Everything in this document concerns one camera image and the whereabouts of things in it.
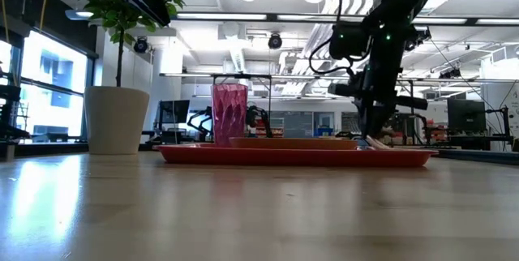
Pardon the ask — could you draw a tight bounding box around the black computer monitor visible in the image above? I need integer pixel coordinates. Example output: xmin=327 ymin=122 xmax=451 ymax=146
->
xmin=447 ymin=98 xmax=487 ymax=132
xmin=157 ymin=99 xmax=191 ymax=125

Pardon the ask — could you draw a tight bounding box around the black equipment stand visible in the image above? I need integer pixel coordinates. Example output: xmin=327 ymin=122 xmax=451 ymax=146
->
xmin=485 ymin=105 xmax=513 ymax=148

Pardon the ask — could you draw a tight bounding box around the tan wooden plate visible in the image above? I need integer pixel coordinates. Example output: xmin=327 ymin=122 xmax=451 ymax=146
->
xmin=229 ymin=137 xmax=359 ymax=151

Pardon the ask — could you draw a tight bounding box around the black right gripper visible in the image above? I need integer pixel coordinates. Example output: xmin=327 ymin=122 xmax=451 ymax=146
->
xmin=328 ymin=25 xmax=429 ymax=139

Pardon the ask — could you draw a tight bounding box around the green leafy plant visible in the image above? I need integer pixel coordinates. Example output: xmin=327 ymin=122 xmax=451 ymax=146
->
xmin=60 ymin=0 xmax=186 ymax=88

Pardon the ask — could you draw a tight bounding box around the round ceiling lamp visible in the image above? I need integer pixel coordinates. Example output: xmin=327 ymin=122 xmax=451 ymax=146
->
xmin=64 ymin=8 xmax=95 ymax=21

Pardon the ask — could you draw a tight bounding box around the black camera cable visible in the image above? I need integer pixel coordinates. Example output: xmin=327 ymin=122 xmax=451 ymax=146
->
xmin=308 ymin=36 xmax=354 ymax=75

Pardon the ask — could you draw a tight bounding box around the fork with wooden handle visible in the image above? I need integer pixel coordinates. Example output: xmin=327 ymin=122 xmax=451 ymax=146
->
xmin=366 ymin=136 xmax=393 ymax=151

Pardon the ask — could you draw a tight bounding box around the red plastic tray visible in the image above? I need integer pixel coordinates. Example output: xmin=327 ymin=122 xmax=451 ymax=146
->
xmin=155 ymin=143 xmax=439 ymax=169

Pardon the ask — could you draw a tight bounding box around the white plant pot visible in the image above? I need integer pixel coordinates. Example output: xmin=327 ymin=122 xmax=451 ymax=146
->
xmin=84 ymin=86 xmax=150 ymax=156

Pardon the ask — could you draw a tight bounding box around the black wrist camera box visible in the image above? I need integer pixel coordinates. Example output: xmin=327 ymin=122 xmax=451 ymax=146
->
xmin=328 ymin=24 xmax=370 ymax=60

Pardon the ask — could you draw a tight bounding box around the large glass window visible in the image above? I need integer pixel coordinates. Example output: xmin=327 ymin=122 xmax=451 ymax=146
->
xmin=0 ymin=29 xmax=97 ymax=144

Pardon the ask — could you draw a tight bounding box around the long ceiling light strip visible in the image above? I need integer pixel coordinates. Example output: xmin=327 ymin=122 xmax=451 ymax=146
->
xmin=176 ymin=12 xmax=268 ymax=21
xmin=475 ymin=18 xmax=519 ymax=26
xmin=411 ymin=17 xmax=468 ymax=25
xmin=277 ymin=14 xmax=340 ymax=22

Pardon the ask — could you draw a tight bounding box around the black equipment rack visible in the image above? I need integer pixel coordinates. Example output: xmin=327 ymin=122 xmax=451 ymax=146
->
xmin=0 ymin=84 xmax=32 ymax=143

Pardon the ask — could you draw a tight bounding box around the pink faceted plastic cup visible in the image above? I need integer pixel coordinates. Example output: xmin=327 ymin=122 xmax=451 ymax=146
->
xmin=211 ymin=83 xmax=249 ymax=148

